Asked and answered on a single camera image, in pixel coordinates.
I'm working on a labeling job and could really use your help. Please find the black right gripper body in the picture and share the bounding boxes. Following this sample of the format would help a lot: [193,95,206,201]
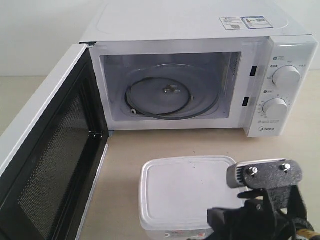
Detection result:
[207,186,314,240]

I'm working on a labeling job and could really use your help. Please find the white plastic food container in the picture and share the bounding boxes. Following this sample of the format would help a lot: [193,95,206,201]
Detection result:
[138,155,244,240]

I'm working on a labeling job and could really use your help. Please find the white microwave door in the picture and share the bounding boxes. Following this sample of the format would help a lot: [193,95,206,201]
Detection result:
[0,44,109,240]

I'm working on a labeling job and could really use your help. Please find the white Midea microwave oven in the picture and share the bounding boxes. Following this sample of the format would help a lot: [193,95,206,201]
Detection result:
[80,0,319,137]

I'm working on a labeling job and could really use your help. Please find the white lower timer knob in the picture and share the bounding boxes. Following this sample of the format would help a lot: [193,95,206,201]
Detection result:
[262,98,288,119]

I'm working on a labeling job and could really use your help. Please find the white upper power knob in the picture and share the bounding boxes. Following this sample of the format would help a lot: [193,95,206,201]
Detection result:
[272,65,301,88]

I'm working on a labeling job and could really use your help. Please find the glass turntable plate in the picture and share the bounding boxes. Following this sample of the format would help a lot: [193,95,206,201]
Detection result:
[120,63,221,121]

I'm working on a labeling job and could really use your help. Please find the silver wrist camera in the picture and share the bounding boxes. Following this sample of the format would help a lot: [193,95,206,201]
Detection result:
[226,158,303,190]

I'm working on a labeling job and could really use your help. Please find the black turntable roller ring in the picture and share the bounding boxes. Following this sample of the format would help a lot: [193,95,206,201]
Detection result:
[124,77,195,118]

